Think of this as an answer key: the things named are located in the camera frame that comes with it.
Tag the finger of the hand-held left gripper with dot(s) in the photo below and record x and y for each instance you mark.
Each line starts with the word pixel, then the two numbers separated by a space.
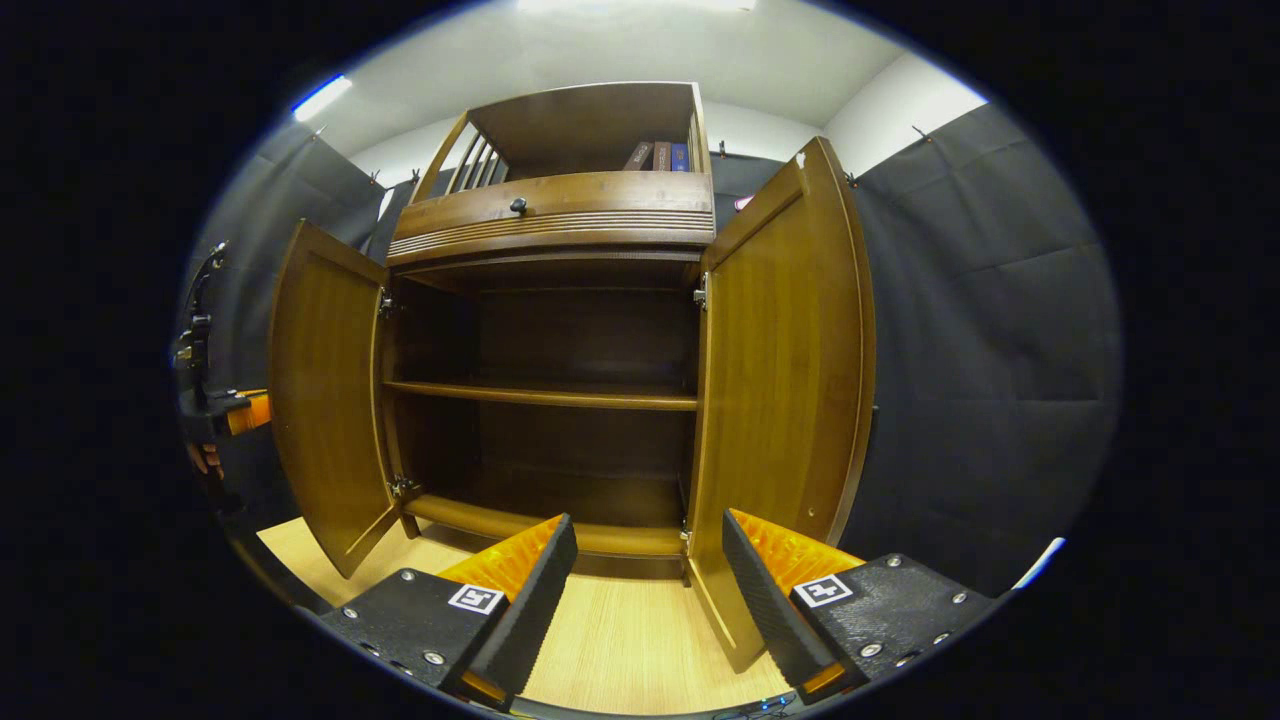
pixel 252 413

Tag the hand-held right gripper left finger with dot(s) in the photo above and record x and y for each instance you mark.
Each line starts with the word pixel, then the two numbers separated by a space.
pixel 535 610

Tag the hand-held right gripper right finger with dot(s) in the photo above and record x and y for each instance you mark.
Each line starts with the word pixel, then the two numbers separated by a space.
pixel 770 600

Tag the wooden cabinet door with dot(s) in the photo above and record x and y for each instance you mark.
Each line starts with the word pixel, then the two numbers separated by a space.
pixel 780 380
pixel 325 400

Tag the wooden double-door shoe cabinet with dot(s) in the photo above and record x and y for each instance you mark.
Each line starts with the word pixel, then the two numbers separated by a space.
pixel 560 205

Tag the wooden inner shelf board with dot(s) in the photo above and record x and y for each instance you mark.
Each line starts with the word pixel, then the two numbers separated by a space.
pixel 540 395

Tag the small ceiling light panel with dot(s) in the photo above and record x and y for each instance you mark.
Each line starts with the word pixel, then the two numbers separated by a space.
pixel 320 98

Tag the black backdrop cloth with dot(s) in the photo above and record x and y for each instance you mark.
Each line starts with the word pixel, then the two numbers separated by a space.
pixel 980 350

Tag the blue book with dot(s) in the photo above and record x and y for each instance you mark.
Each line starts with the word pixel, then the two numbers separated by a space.
pixel 680 157

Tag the maroon book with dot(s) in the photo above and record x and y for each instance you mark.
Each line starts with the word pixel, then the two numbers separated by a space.
pixel 661 157

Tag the brown leaning book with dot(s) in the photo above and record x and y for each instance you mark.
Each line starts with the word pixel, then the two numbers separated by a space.
pixel 638 157

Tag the large ceiling light panel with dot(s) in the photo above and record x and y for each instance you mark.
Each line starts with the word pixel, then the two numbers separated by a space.
pixel 635 5

